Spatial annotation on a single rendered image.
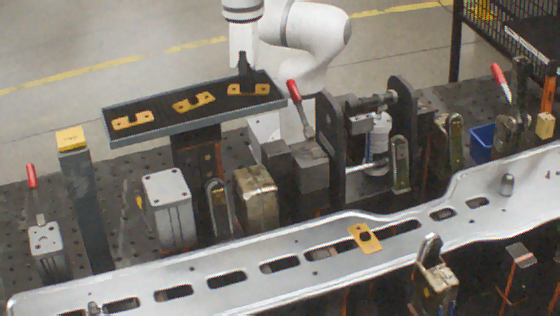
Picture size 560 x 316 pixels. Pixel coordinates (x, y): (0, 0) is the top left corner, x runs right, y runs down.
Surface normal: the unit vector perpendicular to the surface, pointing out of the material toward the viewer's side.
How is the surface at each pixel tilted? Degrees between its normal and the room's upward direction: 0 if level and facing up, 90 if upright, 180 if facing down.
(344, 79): 0
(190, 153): 90
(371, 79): 0
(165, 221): 90
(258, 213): 90
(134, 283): 0
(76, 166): 90
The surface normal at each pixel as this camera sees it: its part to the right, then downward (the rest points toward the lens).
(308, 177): 0.35, 0.55
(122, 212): -0.04, -0.80
